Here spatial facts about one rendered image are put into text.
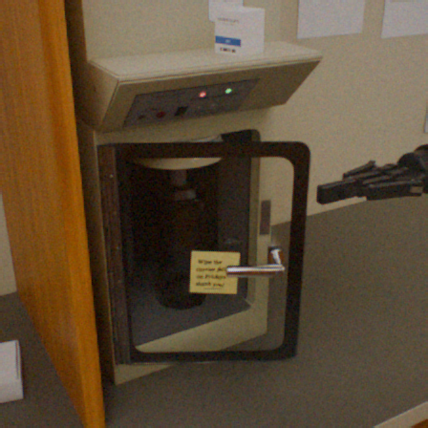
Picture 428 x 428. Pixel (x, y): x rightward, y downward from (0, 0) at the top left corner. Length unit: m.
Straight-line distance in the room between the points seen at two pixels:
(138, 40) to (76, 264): 0.33
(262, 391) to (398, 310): 0.39
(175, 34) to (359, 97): 0.93
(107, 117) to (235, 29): 0.21
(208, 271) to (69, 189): 0.28
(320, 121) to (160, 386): 0.88
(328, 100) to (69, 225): 1.01
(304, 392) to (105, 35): 0.67
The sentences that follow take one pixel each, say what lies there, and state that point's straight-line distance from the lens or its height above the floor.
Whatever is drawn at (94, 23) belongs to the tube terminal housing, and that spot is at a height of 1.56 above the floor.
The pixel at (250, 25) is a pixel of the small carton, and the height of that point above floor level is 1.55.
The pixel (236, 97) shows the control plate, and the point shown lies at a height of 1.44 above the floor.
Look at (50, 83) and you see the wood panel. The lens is 0.78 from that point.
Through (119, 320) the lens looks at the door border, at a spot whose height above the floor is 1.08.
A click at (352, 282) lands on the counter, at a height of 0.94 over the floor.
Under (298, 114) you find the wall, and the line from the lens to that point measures 1.64.
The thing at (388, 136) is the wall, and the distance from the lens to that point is 1.89.
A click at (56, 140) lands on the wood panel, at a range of 0.80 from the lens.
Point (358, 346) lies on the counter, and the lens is 1.24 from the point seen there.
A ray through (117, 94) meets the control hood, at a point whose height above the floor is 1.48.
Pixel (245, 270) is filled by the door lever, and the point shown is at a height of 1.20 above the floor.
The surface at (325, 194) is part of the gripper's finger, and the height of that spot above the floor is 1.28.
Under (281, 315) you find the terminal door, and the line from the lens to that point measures 1.04.
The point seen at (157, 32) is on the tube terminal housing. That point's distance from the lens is 0.91.
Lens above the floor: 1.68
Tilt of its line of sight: 25 degrees down
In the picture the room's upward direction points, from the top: straight up
